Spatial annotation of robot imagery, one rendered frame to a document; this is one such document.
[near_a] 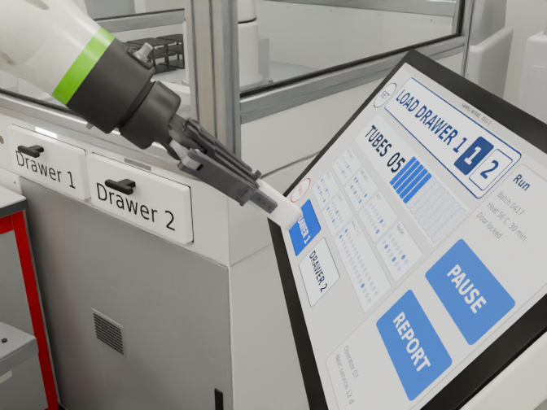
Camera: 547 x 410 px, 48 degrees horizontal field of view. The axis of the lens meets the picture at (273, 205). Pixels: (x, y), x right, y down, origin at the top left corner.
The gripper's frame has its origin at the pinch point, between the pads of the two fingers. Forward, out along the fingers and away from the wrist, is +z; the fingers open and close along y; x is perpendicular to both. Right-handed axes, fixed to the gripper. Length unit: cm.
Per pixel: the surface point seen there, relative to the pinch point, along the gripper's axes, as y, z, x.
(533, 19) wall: 288, 152, -106
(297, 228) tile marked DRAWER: 0.7, 4.8, 0.9
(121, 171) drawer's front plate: 44, -12, 25
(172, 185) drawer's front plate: 33.8, -4.2, 17.4
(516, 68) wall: 291, 168, -80
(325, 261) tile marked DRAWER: -10.8, 4.8, -1.3
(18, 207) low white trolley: 70, -22, 57
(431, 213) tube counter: -19.6, 4.8, -13.6
